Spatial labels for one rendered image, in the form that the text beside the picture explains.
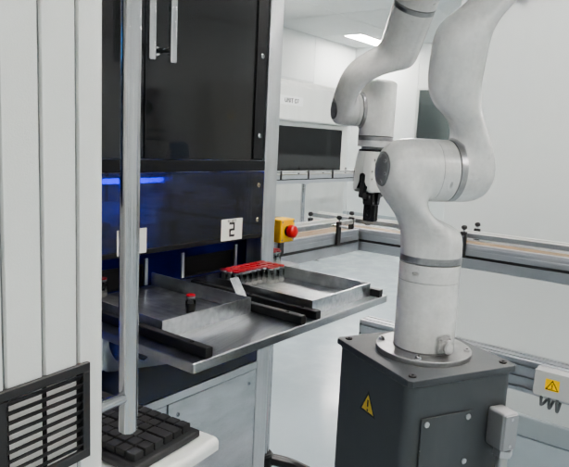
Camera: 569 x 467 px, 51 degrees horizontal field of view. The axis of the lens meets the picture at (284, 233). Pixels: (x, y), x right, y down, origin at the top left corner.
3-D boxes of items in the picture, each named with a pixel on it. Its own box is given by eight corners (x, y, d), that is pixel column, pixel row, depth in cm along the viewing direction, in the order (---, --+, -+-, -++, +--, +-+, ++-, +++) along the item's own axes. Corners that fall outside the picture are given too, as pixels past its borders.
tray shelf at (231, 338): (42, 315, 133) (42, 308, 132) (250, 271, 188) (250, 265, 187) (193, 373, 104) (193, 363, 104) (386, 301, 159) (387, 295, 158)
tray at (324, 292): (205, 288, 156) (206, 274, 156) (269, 273, 177) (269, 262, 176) (311, 315, 136) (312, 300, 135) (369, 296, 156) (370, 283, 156)
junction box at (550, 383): (532, 393, 205) (535, 368, 204) (536, 389, 209) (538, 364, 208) (569, 404, 198) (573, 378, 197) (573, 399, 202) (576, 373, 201)
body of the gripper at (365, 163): (372, 145, 151) (369, 190, 152) (350, 144, 143) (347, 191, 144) (398, 146, 146) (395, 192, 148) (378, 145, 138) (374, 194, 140)
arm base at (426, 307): (492, 360, 118) (501, 268, 115) (413, 372, 109) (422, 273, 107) (429, 332, 135) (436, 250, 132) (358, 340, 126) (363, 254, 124)
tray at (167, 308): (62, 303, 136) (62, 288, 136) (152, 285, 157) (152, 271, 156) (161, 338, 116) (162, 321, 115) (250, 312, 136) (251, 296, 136)
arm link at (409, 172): (474, 266, 115) (486, 141, 112) (385, 268, 110) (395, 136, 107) (441, 255, 127) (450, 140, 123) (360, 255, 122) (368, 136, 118)
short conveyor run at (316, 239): (249, 276, 190) (251, 226, 187) (214, 268, 199) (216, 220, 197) (360, 251, 243) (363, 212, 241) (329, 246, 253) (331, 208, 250)
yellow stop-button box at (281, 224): (261, 240, 188) (262, 217, 187) (276, 237, 194) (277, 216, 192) (281, 243, 183) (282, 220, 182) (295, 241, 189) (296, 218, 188)
